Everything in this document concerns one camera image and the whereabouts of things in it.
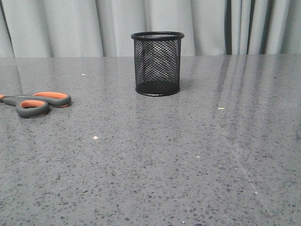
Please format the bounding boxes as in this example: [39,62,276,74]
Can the black mesh pen bucket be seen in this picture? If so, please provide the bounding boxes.
[131,31,184,97]

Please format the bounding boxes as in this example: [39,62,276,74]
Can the grey and orange scissors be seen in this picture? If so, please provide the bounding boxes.
[0,91,71,118]

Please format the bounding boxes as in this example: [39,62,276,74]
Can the grey pleated curtain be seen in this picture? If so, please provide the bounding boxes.
[0,0,301,58]

